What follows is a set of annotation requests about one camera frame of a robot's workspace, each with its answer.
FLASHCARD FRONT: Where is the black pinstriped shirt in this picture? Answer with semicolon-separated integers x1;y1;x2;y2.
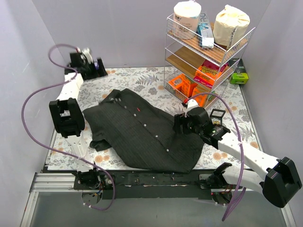
83;88;204;173

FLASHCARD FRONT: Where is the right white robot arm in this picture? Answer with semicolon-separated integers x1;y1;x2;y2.
174;107;302;208

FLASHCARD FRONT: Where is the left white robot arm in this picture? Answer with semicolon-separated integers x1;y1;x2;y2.
49;48;108;174

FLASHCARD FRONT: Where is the black brooch display box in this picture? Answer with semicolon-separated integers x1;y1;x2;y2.
209;108;226;125

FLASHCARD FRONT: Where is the purple flat box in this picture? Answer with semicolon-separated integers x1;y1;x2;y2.
94;62;99;70

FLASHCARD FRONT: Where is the orange box left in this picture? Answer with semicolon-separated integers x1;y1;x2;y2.
169;73;197;97

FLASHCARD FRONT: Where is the floral tablecloth mat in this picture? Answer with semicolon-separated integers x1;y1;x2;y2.
47;66;266;171

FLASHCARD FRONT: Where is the orange pink snack box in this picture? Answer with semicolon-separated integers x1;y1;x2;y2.
194;60;229;88

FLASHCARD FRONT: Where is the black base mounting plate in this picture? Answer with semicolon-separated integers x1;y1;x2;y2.
72;169;235;202

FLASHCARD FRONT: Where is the green black box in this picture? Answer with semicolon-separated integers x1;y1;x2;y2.
230;59;249;85

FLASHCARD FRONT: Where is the blue white toothpaste box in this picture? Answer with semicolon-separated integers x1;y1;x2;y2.
197;12;214;49

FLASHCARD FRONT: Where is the white toilet paper roll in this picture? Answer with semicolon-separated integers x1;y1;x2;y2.
173;0;201;39

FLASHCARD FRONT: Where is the cream toilet paper roll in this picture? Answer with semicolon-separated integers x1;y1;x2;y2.
213;5;250;49

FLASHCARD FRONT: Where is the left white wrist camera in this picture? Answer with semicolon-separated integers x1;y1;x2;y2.
80;48;93;64

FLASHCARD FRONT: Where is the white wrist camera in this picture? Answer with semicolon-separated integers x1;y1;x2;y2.
185;99;199;117
80;48;93;64

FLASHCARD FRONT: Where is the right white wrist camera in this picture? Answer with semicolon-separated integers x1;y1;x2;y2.
185;99;199;117

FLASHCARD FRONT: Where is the white wire shelf rack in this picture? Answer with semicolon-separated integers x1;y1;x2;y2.
164;15;254;101

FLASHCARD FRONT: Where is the aluminium frame rail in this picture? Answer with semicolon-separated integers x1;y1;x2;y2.
19;172;79;227

